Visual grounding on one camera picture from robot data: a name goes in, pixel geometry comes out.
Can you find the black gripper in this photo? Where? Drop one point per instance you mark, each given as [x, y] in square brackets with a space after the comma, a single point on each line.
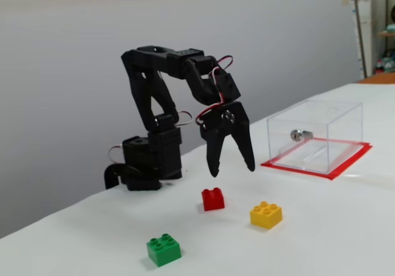
[216, 127]

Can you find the yellow lego brick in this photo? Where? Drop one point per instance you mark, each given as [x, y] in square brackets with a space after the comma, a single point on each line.
[265, 219]

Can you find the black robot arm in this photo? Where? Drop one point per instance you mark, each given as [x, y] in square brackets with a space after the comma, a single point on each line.
[145, 81]

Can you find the red lego brick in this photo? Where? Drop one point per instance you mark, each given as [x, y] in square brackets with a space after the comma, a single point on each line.
[213, 202]

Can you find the transparent plastic box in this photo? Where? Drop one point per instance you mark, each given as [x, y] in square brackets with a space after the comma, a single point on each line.
[339, 127]

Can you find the green lego brick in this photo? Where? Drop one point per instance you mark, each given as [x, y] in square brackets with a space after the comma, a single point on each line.
[162, 252]

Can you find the silver cam lock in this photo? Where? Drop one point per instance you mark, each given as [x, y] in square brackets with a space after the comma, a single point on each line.
[295, 136]

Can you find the red tape square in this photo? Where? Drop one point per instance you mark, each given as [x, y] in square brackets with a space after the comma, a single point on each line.
[350, 160]

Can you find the black table clamp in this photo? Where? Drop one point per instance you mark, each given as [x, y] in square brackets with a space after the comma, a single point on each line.
[111, 177]

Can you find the orange table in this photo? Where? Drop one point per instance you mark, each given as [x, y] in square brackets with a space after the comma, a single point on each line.
[382, 79]

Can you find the cola bottle red cap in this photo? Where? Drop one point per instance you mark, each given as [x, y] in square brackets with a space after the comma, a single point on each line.
[378, 69]

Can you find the white cabinet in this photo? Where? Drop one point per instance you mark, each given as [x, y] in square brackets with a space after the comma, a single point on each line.
[367, 41]

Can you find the clear plastic bag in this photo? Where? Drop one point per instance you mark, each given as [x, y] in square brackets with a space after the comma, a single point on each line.
[389, 63]

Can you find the teal object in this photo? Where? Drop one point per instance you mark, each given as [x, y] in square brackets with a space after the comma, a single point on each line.
[391, 29]

